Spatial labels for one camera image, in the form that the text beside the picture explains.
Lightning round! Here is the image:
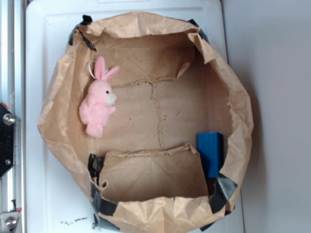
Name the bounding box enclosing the blue rectangular block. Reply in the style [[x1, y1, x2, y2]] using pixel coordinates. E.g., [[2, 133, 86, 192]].
[[197, 132, 223, 178]]

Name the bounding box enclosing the brown paper bag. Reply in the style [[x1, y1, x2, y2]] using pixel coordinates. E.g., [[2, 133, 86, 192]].
[[38, 12, 254, 233]]

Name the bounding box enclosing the aluminium frame rail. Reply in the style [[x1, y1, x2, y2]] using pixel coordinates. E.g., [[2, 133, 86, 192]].
[[0, 0, 27, 233]]

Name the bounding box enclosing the pink plush bunny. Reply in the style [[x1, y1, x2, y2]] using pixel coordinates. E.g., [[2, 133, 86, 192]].
[[79, 56, 120, 138]]

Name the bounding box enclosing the silver corner bracket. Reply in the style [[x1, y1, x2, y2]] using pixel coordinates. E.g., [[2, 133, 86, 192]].
[[0, 212, 22, 233]]

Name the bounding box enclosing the black metal bracket plate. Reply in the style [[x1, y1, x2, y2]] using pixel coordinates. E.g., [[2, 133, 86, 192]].
[[0, 103, 16, 178]]

